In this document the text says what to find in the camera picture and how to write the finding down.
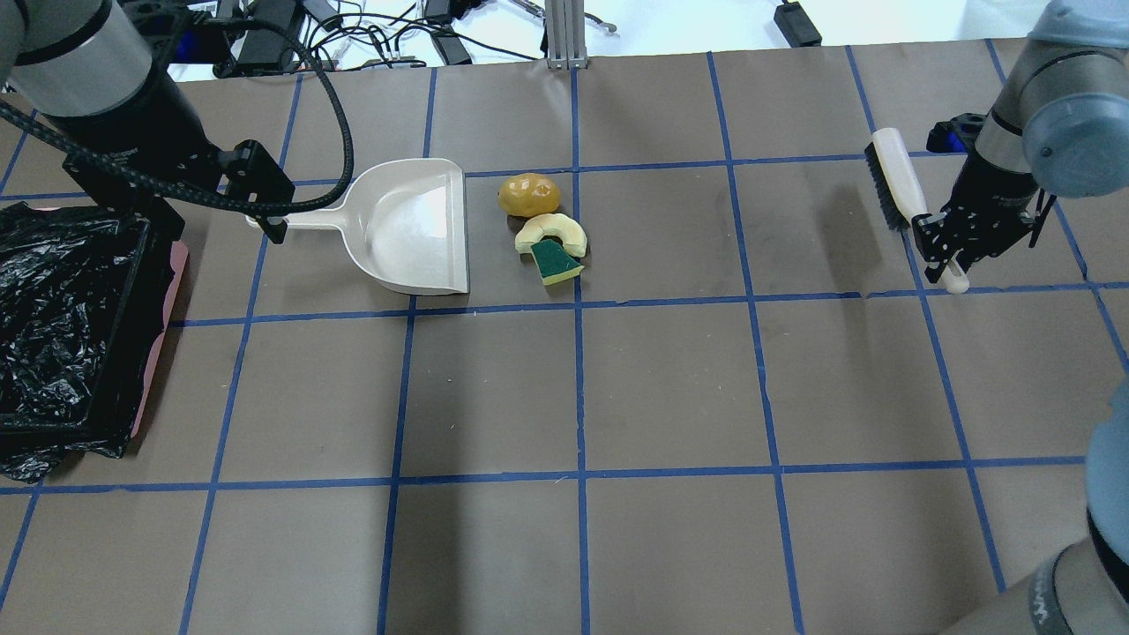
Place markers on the beige plastic dustpan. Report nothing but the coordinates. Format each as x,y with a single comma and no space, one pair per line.
403,223

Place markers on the green yellow sponge piece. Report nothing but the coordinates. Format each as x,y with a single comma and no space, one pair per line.
554,263

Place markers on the aluminium frame post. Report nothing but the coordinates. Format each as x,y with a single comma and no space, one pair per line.
565,30

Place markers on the white hand brush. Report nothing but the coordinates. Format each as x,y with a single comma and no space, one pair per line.
904,206

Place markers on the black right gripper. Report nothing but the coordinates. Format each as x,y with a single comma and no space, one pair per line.
998,187

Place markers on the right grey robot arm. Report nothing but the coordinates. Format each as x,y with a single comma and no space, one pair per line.
1056,130

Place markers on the pale apple slice toy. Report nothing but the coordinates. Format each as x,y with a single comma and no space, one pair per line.
546,226

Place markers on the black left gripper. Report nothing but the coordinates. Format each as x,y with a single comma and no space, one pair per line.
168,121

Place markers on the bin with black bag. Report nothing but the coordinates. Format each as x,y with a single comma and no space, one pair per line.
83,292

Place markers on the black power adapter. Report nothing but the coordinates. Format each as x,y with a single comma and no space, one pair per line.
793,23

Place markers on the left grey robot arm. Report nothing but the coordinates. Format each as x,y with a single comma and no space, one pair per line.
131,139

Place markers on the yellow toy potato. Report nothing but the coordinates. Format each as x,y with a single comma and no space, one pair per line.
529,195

